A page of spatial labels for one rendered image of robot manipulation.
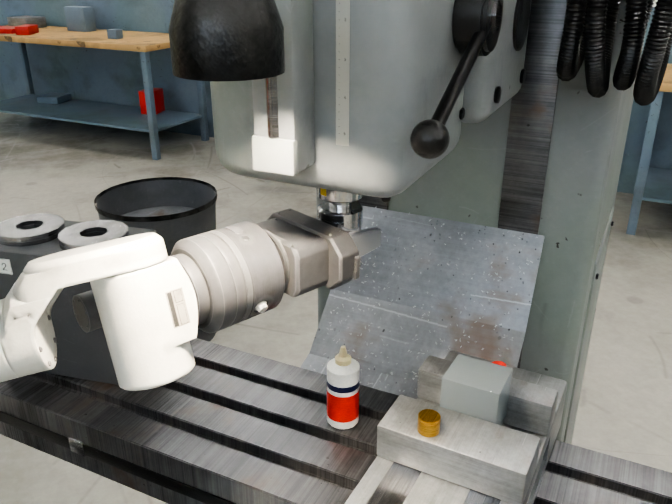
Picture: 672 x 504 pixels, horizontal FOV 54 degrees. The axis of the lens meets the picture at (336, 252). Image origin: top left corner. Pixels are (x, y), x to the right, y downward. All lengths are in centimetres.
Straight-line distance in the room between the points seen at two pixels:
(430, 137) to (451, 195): 55
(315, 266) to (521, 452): 26
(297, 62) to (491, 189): 55
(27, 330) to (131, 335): 8
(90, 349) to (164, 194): 205
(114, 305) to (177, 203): 243
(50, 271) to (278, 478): 38
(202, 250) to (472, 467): 32
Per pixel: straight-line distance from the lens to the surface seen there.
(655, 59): 78
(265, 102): 55
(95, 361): 97
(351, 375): 81
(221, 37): 41
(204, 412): 90
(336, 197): 66
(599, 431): 255
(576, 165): 100
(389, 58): 54
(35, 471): 243
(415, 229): 107
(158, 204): 299
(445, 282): 105
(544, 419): 76
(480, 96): 72
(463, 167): 103
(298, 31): 54
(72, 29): 651
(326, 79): 56
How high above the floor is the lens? 151
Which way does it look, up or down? 24 degrees down
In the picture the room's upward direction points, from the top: straight up
